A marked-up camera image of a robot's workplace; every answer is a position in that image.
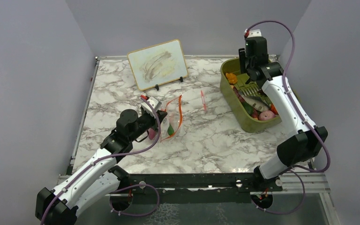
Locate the silver toy fish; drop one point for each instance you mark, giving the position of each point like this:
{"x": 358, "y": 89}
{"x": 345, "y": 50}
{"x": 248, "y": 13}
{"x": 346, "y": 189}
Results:
{"x": 257, "y": 103}

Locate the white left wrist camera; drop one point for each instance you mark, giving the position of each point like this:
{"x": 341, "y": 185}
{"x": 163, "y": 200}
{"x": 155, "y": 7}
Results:
{"x": 150, "y": 104}

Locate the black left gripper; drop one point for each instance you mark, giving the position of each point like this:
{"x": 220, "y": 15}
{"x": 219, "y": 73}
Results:
{"x": 161, "y": 115}

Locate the orange yellow toy pepper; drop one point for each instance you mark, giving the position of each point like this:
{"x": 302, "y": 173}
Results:
{"x": 231, "y": 78}

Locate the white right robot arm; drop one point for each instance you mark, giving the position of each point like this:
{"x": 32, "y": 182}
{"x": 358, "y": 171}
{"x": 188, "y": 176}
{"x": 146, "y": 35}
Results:
{"x": 305, "y": 138}

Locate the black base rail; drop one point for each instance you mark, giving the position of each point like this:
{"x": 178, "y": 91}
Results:
{"x": 194, "y": 188}

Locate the white toy mushroom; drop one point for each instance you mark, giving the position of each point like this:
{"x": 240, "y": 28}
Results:
{"x": 164, "y": 126}

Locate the clear zip bag orange zipper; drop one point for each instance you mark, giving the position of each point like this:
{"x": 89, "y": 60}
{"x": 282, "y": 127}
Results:
{"x": 174, "y": 115}

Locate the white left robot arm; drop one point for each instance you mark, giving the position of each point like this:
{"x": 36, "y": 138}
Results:
{"x": 99, "y": 176}

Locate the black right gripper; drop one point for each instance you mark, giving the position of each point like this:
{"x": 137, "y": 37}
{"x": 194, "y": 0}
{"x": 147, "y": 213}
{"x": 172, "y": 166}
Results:
{"x": 242, "y": 59}

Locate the pink toy onion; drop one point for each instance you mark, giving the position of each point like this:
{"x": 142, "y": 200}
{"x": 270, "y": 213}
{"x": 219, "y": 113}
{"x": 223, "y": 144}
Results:
{"x": 266, "y": 115}

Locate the magenta toy beet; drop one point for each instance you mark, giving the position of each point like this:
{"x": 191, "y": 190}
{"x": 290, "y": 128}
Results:
{"x": 152, "y": 134}

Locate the green toy cucumber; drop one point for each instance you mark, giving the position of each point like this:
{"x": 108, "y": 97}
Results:
{"x": 170, "y": 130}

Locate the red toy chili pepper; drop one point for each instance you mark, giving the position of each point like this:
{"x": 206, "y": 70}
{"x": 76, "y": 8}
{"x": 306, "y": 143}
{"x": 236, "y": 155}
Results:
{"x": 273, "y": 109}

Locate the yellow framed whiteboard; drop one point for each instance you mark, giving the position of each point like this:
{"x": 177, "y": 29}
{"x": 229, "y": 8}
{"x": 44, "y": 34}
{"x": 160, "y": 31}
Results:
{"x": 158, "y": 64}

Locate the red white pen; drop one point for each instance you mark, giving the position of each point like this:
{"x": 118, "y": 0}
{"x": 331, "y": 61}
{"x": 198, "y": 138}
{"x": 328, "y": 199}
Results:
{"x": 203, "y": 101}

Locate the olive green plastic bin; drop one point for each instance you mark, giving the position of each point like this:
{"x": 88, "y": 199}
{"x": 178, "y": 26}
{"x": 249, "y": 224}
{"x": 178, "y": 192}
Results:
{"x": 245, "y": 114}

